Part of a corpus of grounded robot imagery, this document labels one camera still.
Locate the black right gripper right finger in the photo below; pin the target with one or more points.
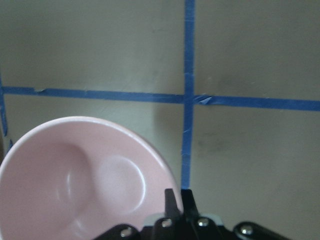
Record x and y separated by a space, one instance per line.
197 226

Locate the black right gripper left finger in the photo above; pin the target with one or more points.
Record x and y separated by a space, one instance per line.
167 226

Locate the pink bowl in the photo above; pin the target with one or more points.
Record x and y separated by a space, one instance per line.
75 177

